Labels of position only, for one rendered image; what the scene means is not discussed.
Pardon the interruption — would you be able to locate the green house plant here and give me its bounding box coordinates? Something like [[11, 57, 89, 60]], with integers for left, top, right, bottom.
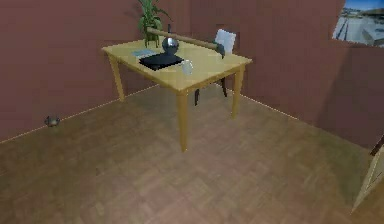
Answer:
[[137, 0, 171, 49]]

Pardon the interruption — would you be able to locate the shiny dark ball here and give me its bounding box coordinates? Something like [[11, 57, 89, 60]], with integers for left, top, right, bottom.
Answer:
[[161, 36, 180, 56]]

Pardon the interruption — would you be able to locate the small grey floor object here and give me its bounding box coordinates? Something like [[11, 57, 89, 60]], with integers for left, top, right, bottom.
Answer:
[[44, 115, 61, 128]]

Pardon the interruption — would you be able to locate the pale wooden furniture corner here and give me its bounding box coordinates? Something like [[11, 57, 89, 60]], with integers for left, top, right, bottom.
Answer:
[[351, 134, 384, 214]]

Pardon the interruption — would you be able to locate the white backed chair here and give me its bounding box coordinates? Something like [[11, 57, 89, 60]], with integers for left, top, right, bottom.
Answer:
[[193, 28, 238, 107]]

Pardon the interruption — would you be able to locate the black laptop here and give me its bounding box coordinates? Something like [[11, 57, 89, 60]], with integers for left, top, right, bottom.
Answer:
[[138, 52, 185, 72]]

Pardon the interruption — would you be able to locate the yellow wooden table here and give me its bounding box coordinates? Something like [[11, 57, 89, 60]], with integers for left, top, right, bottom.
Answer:
[[101, 38, 253, 153]]

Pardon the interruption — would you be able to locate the wooden baseball bat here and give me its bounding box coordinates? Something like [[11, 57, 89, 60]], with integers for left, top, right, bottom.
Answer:
[[146, 27, 227, 60]]

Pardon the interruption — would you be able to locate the window with outdoor view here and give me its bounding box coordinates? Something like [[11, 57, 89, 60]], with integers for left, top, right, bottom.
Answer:
[[331, 0, 384, 48]]

